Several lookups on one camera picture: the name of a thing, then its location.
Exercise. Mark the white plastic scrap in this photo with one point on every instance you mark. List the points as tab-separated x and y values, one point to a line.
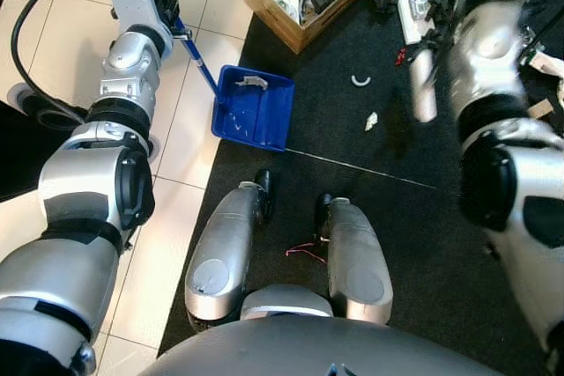
251	83

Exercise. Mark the white shoe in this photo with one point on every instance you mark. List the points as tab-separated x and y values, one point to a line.
152	149

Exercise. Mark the small white paper scrap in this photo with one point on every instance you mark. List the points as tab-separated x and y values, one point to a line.
372	121

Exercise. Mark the grey robot torso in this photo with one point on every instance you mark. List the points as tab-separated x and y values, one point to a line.
326	354

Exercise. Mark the white curved plastic piece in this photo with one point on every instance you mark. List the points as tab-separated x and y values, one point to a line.
361	84

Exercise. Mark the blue plastic dustpan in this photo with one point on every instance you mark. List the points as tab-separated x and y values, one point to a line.
256	116

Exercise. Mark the black trouser leg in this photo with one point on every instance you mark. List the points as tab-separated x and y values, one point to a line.
18	156

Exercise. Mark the silver left robot leg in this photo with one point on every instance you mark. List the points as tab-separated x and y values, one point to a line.
220	261

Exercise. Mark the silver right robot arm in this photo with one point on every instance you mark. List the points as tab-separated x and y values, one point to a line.
520	182

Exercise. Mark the brown cardboard box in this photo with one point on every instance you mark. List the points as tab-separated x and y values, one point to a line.
339	6

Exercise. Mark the small red scrap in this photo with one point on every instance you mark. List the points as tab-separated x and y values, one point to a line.
401	55

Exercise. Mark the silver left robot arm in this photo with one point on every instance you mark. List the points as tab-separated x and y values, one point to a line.
88	182

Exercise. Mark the silver right robot leg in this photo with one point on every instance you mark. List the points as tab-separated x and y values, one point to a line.
357	261

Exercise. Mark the large black floor mat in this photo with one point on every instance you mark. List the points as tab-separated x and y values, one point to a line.
397	217

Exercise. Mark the grey rounded shoe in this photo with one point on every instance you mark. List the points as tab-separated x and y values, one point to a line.
22	94

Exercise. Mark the white card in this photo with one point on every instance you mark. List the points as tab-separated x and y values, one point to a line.
548	63

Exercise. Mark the flat brown cardboard piece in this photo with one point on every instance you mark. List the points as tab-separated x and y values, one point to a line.
540	108

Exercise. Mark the silver robot leg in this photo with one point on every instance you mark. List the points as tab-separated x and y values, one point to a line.
220	261
357	261

